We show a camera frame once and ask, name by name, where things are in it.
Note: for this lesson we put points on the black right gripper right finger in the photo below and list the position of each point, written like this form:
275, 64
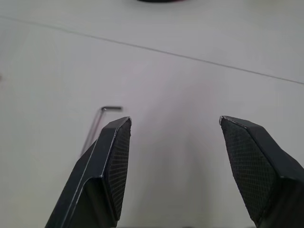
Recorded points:
261, 171

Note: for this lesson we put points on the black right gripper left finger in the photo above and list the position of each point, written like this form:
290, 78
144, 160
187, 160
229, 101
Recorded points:
95, 180

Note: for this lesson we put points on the metal hex key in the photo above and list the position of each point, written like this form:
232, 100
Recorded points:
99, 118

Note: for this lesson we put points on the black round object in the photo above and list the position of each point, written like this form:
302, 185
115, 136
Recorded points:
164, 0

